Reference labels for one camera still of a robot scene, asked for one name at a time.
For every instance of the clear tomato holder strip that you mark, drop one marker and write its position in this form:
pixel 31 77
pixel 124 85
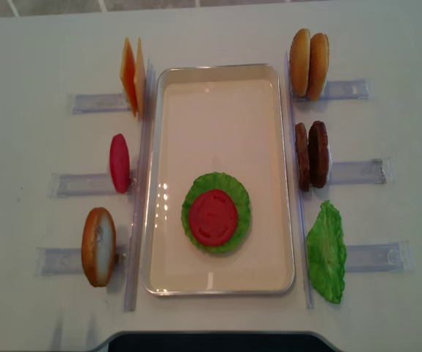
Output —
pixel 86 185

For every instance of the clear right long rail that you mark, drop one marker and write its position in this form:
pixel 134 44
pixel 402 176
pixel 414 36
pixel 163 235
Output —
pixel 297 193

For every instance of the upright bun inner right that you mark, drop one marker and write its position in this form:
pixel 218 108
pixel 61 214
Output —
pixel 299 61

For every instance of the brown meat patty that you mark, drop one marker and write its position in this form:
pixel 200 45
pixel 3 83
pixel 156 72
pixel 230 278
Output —
pixel 301 145
pixel 319 157

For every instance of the dark base bottom edge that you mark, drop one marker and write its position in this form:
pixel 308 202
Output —
pixel 217 341

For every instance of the tomato slice on tray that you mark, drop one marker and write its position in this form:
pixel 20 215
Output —
pixel 213 218

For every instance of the clear left long rail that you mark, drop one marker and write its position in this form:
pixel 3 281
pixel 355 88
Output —
pixel 141 193

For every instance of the upright green lettuce leaf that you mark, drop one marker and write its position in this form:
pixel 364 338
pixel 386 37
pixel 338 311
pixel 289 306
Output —
pixel 327 254

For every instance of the clear bun holder strip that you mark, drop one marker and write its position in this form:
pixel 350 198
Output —
pixel 357 89
pixel 58 261

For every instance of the clear cheese holder strip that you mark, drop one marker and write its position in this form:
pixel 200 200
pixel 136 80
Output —
pixel 97 103

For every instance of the clear long rail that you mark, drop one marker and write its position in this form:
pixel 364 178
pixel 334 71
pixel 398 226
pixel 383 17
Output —
pixel 141 193
pixel 297 193

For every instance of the clear lettuce holder strip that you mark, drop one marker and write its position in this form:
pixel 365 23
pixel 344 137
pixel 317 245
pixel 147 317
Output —
pixel 387 257

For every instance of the upright red tomato slice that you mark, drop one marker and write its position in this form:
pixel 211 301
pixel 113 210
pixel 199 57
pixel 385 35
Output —
pixel 119 163

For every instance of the upright bun far right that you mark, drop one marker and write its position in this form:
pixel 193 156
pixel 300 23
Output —
pixel 319 65

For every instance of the clear left bun holder strip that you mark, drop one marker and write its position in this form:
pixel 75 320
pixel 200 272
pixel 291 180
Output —
pixel 58 261

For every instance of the orange cheese slice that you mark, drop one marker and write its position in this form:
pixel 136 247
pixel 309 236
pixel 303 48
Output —
pixel 127 72

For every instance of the clear right bun holder strip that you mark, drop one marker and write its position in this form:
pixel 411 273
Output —
pixel 357 89

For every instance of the upright bun half left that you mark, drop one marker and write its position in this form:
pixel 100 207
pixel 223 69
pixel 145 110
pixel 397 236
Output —
pixel 98 247

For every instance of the clear patty holder strip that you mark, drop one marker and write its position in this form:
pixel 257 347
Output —
pixel 378 171

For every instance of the white rectangular tray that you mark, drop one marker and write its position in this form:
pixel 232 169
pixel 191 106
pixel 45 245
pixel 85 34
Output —
pixel 218 127

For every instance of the lettuce leaf on tray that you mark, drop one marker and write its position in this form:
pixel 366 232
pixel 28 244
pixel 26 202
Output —
pixel 190 205

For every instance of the pale yellow cheese slice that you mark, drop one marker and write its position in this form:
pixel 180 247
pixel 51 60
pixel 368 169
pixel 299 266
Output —
pixel 140 80

